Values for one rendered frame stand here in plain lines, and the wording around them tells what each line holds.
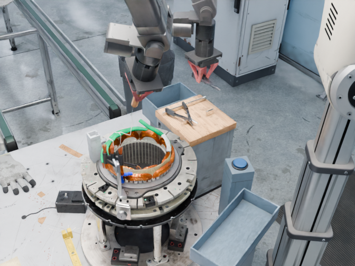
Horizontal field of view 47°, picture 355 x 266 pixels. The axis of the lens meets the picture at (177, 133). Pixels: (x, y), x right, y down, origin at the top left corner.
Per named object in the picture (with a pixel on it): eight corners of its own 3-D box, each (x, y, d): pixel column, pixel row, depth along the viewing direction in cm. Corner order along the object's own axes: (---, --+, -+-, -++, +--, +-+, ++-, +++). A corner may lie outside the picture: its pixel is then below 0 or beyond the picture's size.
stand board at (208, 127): (155, 116, 140) (155, 110, 138) (199, 99, 149) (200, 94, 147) (189, 148, 127) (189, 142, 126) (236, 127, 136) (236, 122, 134)
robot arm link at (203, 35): (215, 22, 117) (216, 14, 121) (191, 21, 117) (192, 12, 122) (214, 44, 121) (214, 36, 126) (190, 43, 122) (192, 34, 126)
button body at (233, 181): (223, 229, 135) (232, 174, 120) (217, 213, 141) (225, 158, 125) (243, 226, 137) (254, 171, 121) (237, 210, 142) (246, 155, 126)
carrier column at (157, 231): (151, 259, 123) (150, 213, 110) (158, 255, 124) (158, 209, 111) (155, 265, 122) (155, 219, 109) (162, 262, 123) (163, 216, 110)
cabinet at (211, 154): (156, 172, 156) (156, 116, 140) (195, 154, 165) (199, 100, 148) (186, 204, 144) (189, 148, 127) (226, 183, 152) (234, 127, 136)
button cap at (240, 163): (235, 169, 121) (235, 167, 120) (231, 160, 124) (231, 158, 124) (248, 168, 122) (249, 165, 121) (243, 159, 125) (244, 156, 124)
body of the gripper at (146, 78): (136, 96, 93) (141, 75, 87) (123, 62, 97) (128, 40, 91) (162, 92, 95) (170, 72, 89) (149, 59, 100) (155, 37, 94)
